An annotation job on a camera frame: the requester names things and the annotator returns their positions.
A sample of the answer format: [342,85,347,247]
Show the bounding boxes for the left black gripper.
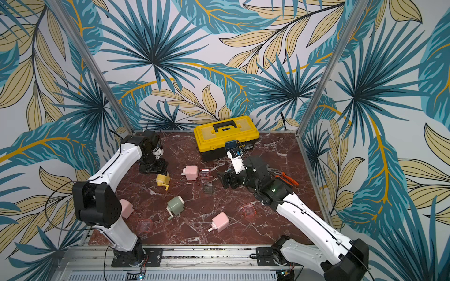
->
[138,151,169,175]

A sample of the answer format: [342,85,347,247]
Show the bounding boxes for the yellow pencil sharpener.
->
[156,173,171,191]

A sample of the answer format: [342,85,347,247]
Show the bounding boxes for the pink pencil sharpener front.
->
[208,212,229,233]

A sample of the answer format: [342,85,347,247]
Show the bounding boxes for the pink pencil sharpener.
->
[182,165,199,180]
[208,212,229,233]
[119,199,134,219]

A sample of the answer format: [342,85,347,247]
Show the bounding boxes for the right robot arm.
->
[217,156,369,281]

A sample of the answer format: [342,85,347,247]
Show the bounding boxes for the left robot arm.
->
[72,130,168,267]

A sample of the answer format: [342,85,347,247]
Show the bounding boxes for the dark grey transparent tray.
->
[203,183,214,194]

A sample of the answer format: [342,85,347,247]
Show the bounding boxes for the pink pencil sharpener back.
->
[182,165,199,180]

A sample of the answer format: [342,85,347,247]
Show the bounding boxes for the pink pencil sharpener left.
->
[119,199,134,219]

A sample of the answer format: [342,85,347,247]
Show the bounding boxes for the green pencil sharpener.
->
[166,196,185,220]

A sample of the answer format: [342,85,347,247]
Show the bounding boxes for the yellow black toolbox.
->
[193,116,260,162]

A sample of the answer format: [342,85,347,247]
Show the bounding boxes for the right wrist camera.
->
[225,140,246,174]

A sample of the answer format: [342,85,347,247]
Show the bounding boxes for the orange handled pliers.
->
[275,172,299,187]

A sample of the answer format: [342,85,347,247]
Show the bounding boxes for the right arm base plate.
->
[255,247,280,266]

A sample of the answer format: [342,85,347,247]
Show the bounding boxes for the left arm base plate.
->
[111,248,163,269]

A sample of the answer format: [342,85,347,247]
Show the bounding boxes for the aluminium front rail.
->
[52,245,363,281]

